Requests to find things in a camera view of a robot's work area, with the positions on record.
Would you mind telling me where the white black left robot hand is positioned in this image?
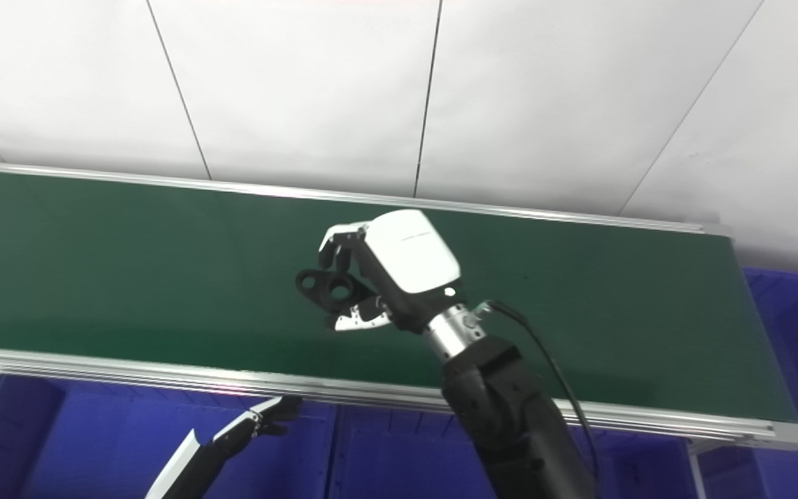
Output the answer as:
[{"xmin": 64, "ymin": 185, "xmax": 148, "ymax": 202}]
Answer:
[{"xmin": 144, "ymin": 394, "xmax": 303, "ymax": 499}]

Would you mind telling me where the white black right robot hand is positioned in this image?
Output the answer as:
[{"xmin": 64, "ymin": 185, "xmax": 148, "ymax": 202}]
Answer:
[{"xmin": 317, "ymin": 209, "xmax": 463, "ymax": 334}]

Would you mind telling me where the black flange part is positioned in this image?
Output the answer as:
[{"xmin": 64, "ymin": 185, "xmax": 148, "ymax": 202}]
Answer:
[{"xmin": 294, "ymin": 268, "xmax": 377, "ymax": 314}]

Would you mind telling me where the white conveyor leg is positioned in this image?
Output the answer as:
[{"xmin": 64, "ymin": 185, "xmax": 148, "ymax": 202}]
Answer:
[{"xmin": 685, "ymin": 441, "xmax": 710, "ymax": 499}]

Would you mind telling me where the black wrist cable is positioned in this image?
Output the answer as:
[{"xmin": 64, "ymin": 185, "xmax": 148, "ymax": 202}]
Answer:
[{"xmin": 475, "ymin": 299, "xmax": 602, "ymax": 499}]

